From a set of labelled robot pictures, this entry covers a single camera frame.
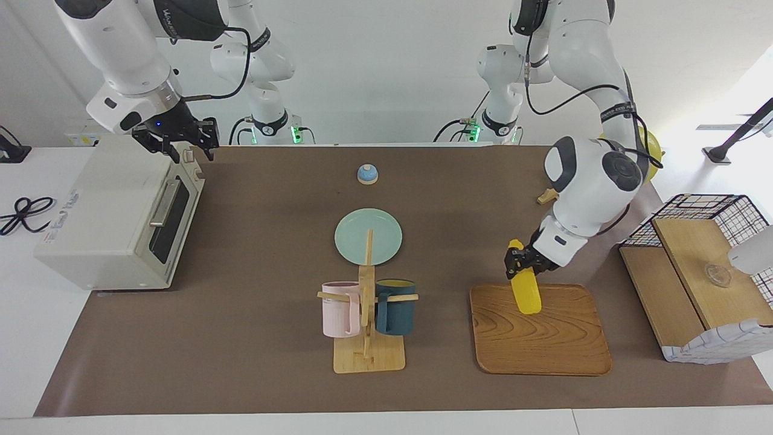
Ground brown table mat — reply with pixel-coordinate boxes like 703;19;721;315
33;145;773;417

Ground wooden shelf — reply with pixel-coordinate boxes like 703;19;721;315
619;216;773;363

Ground black coiled table cable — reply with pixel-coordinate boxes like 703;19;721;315
0;196;56;236

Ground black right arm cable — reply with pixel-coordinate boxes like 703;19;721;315
181;27;252;102

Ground pink mug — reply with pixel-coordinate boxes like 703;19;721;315
321;281;362;338

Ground wooden serving tray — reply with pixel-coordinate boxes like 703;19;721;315
470;283;612;376

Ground small clear glass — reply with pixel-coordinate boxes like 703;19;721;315
704;263;733;288

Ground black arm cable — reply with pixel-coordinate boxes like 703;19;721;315
524;36;665;170
181;27;252;102

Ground beige toaster oven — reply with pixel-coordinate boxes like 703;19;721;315
33;134;206;292

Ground toaster oven glass door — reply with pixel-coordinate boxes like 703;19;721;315
138;160;206;289

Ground black clamp mount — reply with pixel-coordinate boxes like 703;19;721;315
0;126;32;164

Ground white power strip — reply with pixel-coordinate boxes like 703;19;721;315
63;130;103;147

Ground black wire basket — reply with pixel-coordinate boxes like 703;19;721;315
622;193;773;291

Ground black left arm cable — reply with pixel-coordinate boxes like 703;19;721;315
524;36;665;170

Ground wooden mug tree stand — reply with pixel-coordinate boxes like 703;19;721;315
317;228;419;374

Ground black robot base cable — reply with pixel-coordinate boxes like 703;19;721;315
434;91;490;144
228;116;255;146

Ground white rounded object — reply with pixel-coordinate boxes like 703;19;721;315
728;227;773;276

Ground dark blue mug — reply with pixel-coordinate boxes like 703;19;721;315
375;279;417;337

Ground wooden shelf box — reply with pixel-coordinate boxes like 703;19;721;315
661;317;773;364

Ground yellow banana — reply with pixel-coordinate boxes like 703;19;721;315
507;239;543;315

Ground light blue plate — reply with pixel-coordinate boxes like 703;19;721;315
335;208;403;266

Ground black camera stand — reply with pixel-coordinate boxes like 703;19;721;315
702;97;773;165

